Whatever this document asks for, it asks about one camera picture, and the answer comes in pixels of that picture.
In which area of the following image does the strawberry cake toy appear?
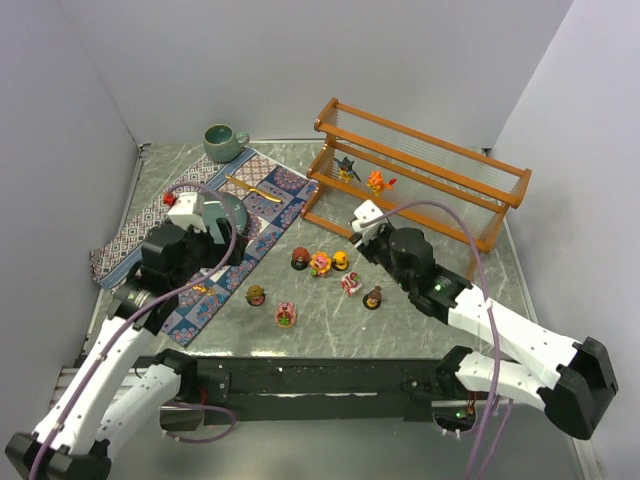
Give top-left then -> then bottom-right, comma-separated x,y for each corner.
341,271 -> 363,297

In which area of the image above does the orange fox figurine toy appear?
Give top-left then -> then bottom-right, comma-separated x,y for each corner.
366,170 -> 397,196

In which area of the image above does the pink sunflower pig toy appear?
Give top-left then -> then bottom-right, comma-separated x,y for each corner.
309,251 -> 332,277

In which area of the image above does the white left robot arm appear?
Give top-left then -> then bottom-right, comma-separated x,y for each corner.
5,219 -> 246,479

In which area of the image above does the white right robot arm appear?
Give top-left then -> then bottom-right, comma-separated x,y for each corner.
350,220 -> 618,440

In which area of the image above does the orange wooden two-tier shelf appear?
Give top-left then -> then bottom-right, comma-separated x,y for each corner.
302,98 -> 532,253

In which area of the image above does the gold fork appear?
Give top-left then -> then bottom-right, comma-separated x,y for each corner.
192,284 -> 216,296

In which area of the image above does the brown-haired bun figurine toy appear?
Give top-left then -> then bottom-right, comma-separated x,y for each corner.
362,286 -> 382,310

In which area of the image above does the yellow duck figurine toy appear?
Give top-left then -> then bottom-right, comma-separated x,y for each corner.
332,251 -> 349,271

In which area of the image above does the teal ceramic plate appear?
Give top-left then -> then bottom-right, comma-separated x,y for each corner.
202,192 -> 250,243

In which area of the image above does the olive-hat figurine toy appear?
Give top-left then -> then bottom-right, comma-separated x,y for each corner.
245,285 -> 266,306

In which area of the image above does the gold butter knife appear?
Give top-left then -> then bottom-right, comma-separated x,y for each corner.
225,175 -> 282,203

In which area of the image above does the red-haired figurine toy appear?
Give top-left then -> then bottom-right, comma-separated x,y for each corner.
290,246 -> 311,271

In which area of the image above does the patterned table runner cloth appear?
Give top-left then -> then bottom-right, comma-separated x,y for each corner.
89,146 -> 320,348

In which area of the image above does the green ceramic mug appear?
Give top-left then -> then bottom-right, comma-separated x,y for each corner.
203,124 -> 250,164

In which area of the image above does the pink bear clover toy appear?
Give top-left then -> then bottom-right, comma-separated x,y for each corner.
275,302 -> 297,328

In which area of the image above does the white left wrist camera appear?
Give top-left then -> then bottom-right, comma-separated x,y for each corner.
162,192 -> 207,233

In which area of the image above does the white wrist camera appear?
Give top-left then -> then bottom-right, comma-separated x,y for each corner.
351,200 -> 386,236
162,192 -> 207,233

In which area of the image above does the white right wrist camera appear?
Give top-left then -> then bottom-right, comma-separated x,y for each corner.
351,200 -> 386,236

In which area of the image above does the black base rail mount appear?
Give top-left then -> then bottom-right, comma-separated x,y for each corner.
74,354 -> 556,436

